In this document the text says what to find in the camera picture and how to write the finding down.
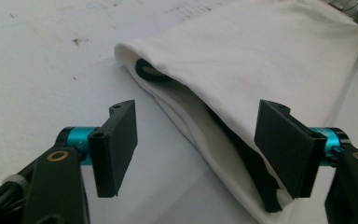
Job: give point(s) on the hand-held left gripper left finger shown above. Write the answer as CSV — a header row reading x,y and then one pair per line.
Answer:
x,y
115,146

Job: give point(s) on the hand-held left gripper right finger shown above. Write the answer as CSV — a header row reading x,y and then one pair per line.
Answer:
x,y
287,149

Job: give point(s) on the white tank top black trim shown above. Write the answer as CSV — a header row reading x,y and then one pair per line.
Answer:
x,y
245,59

